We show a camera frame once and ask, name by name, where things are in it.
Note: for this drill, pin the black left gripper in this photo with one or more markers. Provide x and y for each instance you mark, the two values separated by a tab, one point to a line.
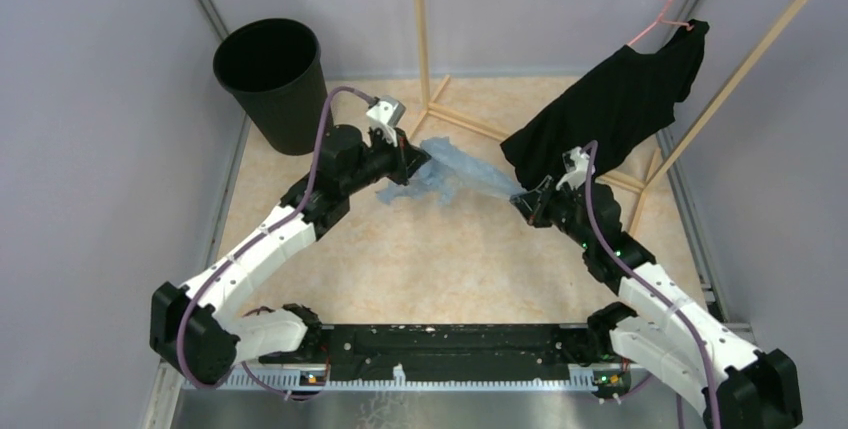
406	159

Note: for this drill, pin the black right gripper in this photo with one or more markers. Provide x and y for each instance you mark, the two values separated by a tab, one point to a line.
534	204

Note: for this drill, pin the blue plastic trash bag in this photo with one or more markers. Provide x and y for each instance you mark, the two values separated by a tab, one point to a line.
449	171

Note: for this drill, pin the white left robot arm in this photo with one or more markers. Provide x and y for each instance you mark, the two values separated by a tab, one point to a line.
198	326

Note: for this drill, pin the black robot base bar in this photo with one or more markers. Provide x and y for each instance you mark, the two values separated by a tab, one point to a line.
459	353

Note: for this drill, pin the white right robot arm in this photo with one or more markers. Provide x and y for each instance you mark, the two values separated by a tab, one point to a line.
654	323

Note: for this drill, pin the black trash bin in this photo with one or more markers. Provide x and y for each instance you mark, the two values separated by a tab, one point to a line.
272	67

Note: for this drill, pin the black t-shirt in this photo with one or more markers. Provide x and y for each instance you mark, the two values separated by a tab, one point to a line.
622	101

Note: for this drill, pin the pink clothes hanger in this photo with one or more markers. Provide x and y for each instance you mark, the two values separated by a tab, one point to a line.
660	19

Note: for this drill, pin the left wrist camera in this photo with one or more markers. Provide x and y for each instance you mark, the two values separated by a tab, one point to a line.
384	116

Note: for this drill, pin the aluminium frame rail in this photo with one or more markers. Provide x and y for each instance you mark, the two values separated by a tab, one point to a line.
304	379

